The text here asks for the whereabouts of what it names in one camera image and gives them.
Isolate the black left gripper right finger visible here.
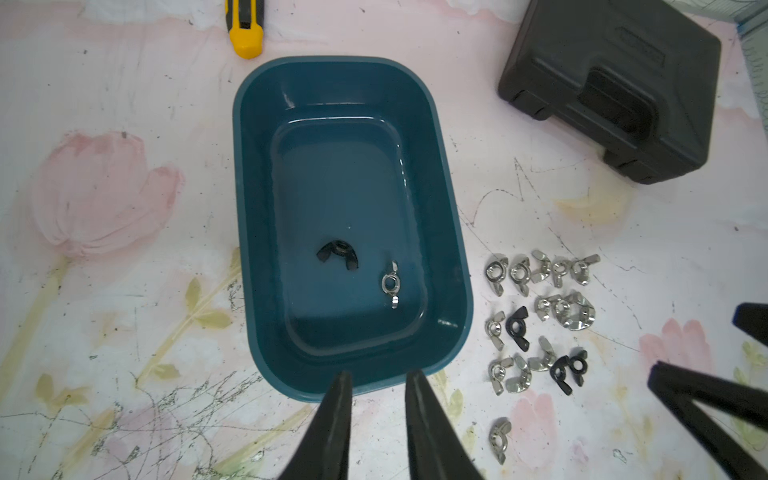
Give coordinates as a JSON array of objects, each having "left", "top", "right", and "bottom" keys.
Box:
[{"left": 405, "top": 370, "right": 482, "bottom": 479}]

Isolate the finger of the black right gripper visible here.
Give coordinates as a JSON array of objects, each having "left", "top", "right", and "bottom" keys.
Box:
[
  {"left": 732, "top": 302, "right": 768, "bottom": 346},
  {"left": 647, "top": 362, "right": 767, "bottom": 479}
]

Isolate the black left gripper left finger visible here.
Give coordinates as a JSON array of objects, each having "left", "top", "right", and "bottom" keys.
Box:
[{"left": 279, "top": 372, "right": 352, "bottom": 480}]

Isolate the silver wing nut fifteenth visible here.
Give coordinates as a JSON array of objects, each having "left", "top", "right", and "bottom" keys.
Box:
[{"left": 488, "top": 417, "right": 512, "bottom": 465}]

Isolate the silver wing nut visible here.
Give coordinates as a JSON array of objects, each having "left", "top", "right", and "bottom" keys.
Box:
[
  {"left": 485, "top": 255, "right": 509, "bottom": 297},
  {"left": 534, "top": 295, "right": 561, "bottom": 322},
  {"left": 570, "top": 254, "right": 601, "bottom": 286},
  {"left": 553, "top": 291, "right": 596, "bottom": 331},
  {"left": 531, "top": 249, "right": 552, "bottom": 283},
  {"left": 485, "top": 311, "right": 506, "bottom": 352},
  {"left": 381, "top": 261, "right": 401, "bottom": 309},
  {"left": 488, "top": 357, "right": 514, "bottom": 396},
  {"left": 509, "top": 255, "right": 532, "bottom": 297},
  {"left": 551, "top": 258, "right": 571, "bottom": 289}
]

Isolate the silver wing nut eleventh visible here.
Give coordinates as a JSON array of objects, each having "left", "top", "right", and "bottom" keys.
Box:
[{"left": 505, "top": 354, "right": 532, "bottom": 393}]

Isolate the black wing nut fourteenth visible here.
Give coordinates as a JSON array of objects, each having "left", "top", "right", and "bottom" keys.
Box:
[{"left": 568, "top": 349, "right": 589, "bottom": 387}]

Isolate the black wing nut thirteenth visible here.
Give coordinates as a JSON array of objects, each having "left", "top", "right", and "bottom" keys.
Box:
[{"left": 549, "top": 355, "right": 572, "bottom": 396}]

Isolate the silver wing nut twelfth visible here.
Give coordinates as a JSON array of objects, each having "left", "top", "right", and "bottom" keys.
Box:
[{"left": 528, "top": 336, "right": 557, "bottom": 372}]

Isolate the black wing nut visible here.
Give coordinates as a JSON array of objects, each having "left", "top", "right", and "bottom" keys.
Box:
[
  {"left": 505, "top": 306, "right": 530, "bottom": 352},
  {"left": 316, "top": 240, "right": 359, "bottom": 271}
]

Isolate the teal plastic storage box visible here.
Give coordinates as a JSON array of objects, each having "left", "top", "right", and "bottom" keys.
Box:
[{"left": 233, "top": 56, "right": 473, "bottom": 402}]

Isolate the silver wing nut in box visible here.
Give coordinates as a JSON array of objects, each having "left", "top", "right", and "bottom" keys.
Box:
[{"left": 381, "top": 261, "right": 401, "bottom": 309}]

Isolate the black plastic tool case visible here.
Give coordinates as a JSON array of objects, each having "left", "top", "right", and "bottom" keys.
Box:
[{"left": 497, "top": 0, "right": 721, "bottom": 185}]

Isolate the yellow black utility knife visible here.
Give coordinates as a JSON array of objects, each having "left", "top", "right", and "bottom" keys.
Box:
[{"left": 225, "top": 0, "right": 265, "bottom": 59}]

